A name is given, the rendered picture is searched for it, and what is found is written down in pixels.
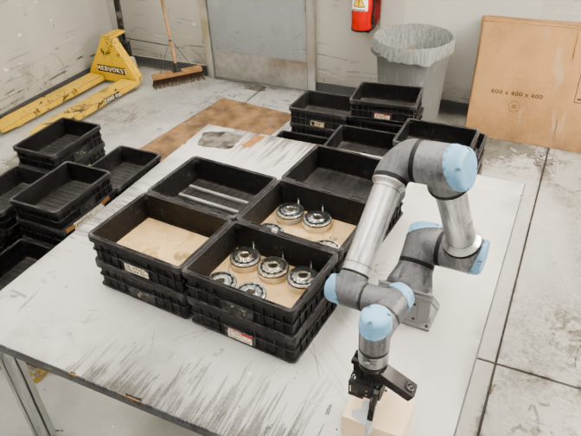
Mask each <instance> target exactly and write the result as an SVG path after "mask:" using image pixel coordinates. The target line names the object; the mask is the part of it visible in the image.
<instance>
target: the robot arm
mask: <svg viewBox="0 0 581 436"><path fill-rule="evenodd" d="M476 167H477V160H476V154H475V153H474V152H473V150H472V149H471V148H469V147H468V146H463V145H460V144H447V143H441V142H435V141H428V140H422V139H418V138H412V139H407V140H405V141H403V142H401V143H399V144H397V145H395V146H394V147H393V148H392V149H391V150H390V151H389V152H388V153H387V154H386V155H385V156H384V157H383V158H382V159H381V160H380V162H379V163H378V165H377V167H376V169H375V171H374V173H373V177H372V180H373V187H372V190H371V192H370V195H369V197H368V199H367V204H366V206H365V208H364V210H363V213H362V216H361V219H360V222H359V224H358V227H357V229H356V231H355V234H354V238H353V240H352V243H351V245H350V248H349V250H348V254H347V256H346V259H345V261H344V263H343V266H342V269H341V272H340V273H333V274H331V275H330V276H329V278H328V279H327V281H326V283H325V286H324V295H325V297H326V299H327V300H328V301H330V302H333V303H336V304H338V305H340V306H346V307H348V308H351V309H354V310H357V311H361V314H360V319H359V323H358V329H359V344H358V349H357V350H356V351H355V353H354V356H353V357H352V359H351V363H352V364H353V365H354V369H353V372H352V374H351V376H350V378H349V380H348V394H351V395H353V396H355V397H357V398H360V399H363V398H364V397H365V398H368V399H370V401H368V400H364V401H363V402H362V405H361V408H356V409H353V410H352V412H351V415H352V417H353V418H354V419H356V420H358V421H359V422H360V423H362V424H363V425H364V426H365V427H366V429H365V435H368V434H370V433H371V432H372V431H373V427H374V419H375V415H376V412H377V407H378V406H377V402H378V401H380V399H381V397H382V395H383V393H384V391H386V392H388V389H391V390H392V391H393V392H394V393H396V394H397V395H399V396H400V397H402V398H403V399H405V400H406V401H410V400H411V399H412V398H414V397H415V394H416V391H417V388H418V385H417V384H416V383H415V382H414V381H412V380H410V379H409V378H408V377H406V376H405V375H403V374H401V373H400V372H399V371H398V370H397V369H395V368H393V367H392V366H391V365H389V364H388V362H389V355H390V342H391V337H392V335H393V333H394V332H395V331H396V330H397V328H398V327H399V325H400V323H401V322H402V320H403V319H404V318H405V316H406V315H407V314H408V313H409V311H410V309H411V307H412V305H413V303H414V299H415V298H414V294H413V292H412V290H411V289H413V290H415V291H418V292H423V293H426V294H428V292H429V293H431V295H432V293H433V284H432V274H433V271H434V268H435V266H441V267H444V268H448V269H451V270H455V271H459V272H462V273H467V274H472V275H478V274H480V273H481V272H482V269H483V268H484V266H485V263H486V260H487V257H488V252H489V248H490V242H489V240H486V239H482V237H481V235H480V233H479V232H478V230H477V229H475V228H474V224H473V220H472V215H471V211H470V205H469V198H468V191H469V190H470V189H471V188H472V187H473V185H474V183H475V181H476V175H477V169H476ZM410 182H412V183H419V184H424V185H426V187H427V189H428V192H429V193H430V195H431V196H432V197H434V198H435V199H436V201H437V206H438V210H439V214H440V217H441V221H442V224H443V225H442V224H440V223H436V222H433V221H415V222H413V223H412V224H411V225H410V227H409V229H408V232H407V233H406V238H405V242H404V245H403V247H402V251H401V254H400V256H399V261H398V263H397V265H396V266H395V267H394V268H393V270H392V271H391V273H390V274H389V275H388V277H387V279H386V282H390V283H392V284H390V285H389V286H388V287H387V288H385V287H382V286H378V285H373V284H370V283H368V280H369V277H370V274H371V271H372V270H373V267H374V262H375V261H376V258H377V255H378V253H379V250H380V247H381V244H382V241H383V240H384V237H385V234H386V231H387V228H388V225H389V223H390V220H391V218H392V216H393V211H394V209H395V207H396V204H397V201H398V199H399V195H400V193H402V192H404V191H405V190H406V188H407V185H408V183H410ZM350 385H351V391H350Z"/></svg>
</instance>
